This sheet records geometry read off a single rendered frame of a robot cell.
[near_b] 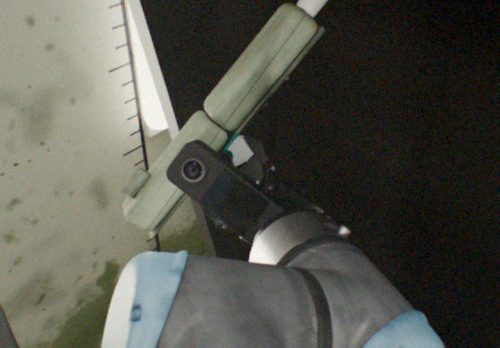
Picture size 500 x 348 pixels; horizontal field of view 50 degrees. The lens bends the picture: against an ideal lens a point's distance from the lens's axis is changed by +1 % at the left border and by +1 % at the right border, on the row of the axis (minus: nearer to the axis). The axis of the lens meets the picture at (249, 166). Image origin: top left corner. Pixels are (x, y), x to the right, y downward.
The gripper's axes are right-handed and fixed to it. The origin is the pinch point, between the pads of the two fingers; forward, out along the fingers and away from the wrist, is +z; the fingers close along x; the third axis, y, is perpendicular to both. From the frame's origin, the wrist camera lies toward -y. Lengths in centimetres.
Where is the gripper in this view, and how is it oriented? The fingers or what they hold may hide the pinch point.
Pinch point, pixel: (216, 152)
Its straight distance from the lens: 64.3
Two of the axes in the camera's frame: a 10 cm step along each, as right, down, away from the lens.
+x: 6.1, -7.8, -1.5
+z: -3.2, -4.2, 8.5
